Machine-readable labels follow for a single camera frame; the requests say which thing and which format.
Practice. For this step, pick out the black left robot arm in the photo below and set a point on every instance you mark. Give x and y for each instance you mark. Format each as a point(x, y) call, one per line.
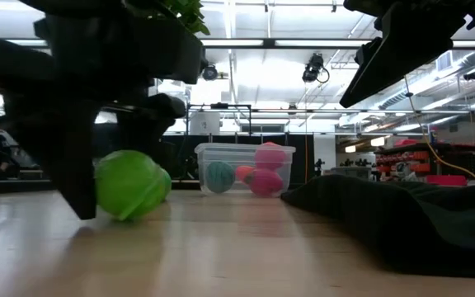
point(10, 62)

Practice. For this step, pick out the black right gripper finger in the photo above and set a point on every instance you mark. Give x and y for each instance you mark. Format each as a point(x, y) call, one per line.
point(390, 62)

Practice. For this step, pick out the clear plastic food container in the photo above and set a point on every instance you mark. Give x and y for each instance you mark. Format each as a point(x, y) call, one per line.
point(225, 152)

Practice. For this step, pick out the shelf with red bins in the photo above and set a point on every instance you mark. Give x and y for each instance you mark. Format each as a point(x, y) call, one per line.
point(406, 156)

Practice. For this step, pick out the red toy bell pepper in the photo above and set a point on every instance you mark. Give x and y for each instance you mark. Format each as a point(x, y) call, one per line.
point(270, 156)

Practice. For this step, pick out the red plastic box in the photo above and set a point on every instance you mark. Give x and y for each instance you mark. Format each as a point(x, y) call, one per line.
point(445, 180)

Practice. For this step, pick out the white box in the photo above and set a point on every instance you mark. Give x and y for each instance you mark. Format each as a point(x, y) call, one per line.
point(204, 122)

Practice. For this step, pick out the red toy fruit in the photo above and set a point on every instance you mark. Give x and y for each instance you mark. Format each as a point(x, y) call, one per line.
point(265, 183)

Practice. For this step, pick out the black cloth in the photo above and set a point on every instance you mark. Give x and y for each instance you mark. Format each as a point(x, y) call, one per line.
point(406, 222)

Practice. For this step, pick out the black ceiling camera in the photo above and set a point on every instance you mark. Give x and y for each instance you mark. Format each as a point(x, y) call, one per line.
point(312, 70)

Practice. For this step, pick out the black ceiling spotlight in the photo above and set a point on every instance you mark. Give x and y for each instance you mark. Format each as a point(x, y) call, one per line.
point(210, 73)

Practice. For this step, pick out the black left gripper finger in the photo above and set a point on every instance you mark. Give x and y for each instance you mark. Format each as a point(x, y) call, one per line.
point(72, 165)
point(151, 123)

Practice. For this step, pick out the striped green toy watermelon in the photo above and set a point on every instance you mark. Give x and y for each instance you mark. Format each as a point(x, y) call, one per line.
point(220, 177)

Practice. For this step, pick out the light green toy vegetable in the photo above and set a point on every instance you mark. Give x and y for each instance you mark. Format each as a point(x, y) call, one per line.
point(126, 185)

